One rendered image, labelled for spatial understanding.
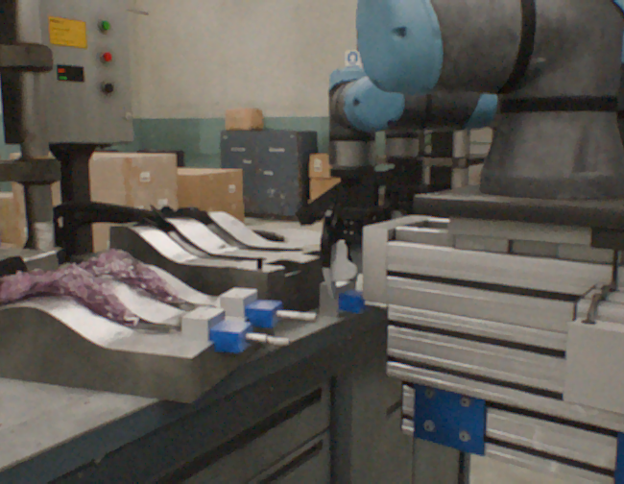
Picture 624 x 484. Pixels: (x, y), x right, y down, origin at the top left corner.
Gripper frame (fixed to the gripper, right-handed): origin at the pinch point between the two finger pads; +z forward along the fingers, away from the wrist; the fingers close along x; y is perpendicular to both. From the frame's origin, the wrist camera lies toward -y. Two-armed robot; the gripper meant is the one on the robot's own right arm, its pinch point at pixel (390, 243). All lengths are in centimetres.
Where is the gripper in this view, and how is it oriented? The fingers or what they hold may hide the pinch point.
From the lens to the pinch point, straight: 155.5
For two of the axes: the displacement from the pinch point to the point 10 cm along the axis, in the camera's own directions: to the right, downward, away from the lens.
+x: 3.3, -1.6, 9.3
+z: 0.0, 9.9, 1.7
